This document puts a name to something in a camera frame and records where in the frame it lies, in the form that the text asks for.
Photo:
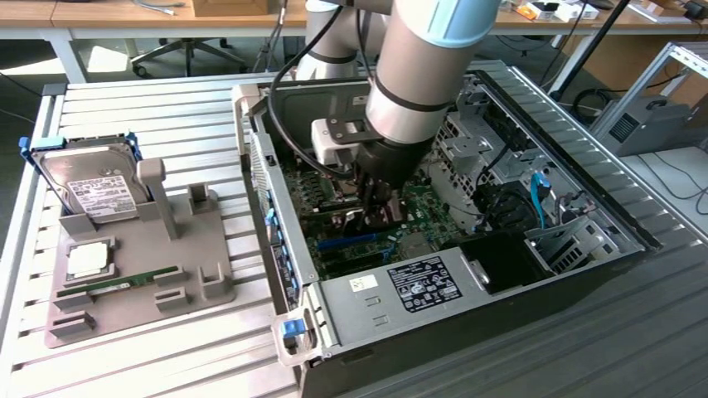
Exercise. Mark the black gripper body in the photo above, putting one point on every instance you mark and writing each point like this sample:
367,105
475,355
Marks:
392,166

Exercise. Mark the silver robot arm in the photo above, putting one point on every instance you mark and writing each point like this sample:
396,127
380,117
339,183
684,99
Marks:
420,74

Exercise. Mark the metal CPU socket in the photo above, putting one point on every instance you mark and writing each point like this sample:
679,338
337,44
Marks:
337,192

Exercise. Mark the blue expansion slot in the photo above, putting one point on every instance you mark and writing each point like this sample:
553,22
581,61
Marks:
348,244

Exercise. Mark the green Dell motherboard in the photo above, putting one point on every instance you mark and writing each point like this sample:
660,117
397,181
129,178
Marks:
431,207

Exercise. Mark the silver chipset heatsink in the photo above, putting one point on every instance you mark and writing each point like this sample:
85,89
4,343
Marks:
417,244

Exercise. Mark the metal disk bay cage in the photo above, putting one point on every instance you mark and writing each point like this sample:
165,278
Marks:
464,153

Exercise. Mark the grey power supply unit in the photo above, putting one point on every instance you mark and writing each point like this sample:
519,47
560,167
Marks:
359,307

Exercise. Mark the blue plastic case latch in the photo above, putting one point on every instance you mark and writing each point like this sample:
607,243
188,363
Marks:
292,329

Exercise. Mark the black open PC case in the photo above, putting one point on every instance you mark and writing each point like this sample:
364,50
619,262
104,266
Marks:
497,331

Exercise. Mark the grey plastic parts rack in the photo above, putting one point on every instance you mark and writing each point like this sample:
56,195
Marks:
165,257

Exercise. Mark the green RAM stick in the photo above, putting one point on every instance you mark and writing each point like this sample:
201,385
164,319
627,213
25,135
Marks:
144,278

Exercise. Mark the black office chair base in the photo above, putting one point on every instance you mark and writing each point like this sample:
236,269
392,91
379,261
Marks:
191,51

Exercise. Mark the grey computer tower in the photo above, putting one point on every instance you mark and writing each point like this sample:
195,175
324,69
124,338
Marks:
647,128

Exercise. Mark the brown cardboard box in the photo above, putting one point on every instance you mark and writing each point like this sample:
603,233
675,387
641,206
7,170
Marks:
232,8

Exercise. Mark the black slanted pole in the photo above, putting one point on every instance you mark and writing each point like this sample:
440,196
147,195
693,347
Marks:
597,37

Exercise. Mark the hard disk in blue caddy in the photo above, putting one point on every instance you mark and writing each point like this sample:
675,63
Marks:
93,182

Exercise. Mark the silver CPU chip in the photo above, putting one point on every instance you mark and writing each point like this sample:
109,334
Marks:
87,259

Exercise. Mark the wooden desk with small boxes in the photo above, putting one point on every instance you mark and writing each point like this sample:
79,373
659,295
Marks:
636,27

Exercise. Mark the long wooden desk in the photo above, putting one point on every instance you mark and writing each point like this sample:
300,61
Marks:
111,16

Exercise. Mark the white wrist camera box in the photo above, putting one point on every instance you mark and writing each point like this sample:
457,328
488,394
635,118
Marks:
327,145

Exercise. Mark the perforated metal drive bracket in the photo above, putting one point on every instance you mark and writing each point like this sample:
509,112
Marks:
569,248

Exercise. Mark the aluminium profile frame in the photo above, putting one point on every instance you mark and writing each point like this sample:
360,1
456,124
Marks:
672,54

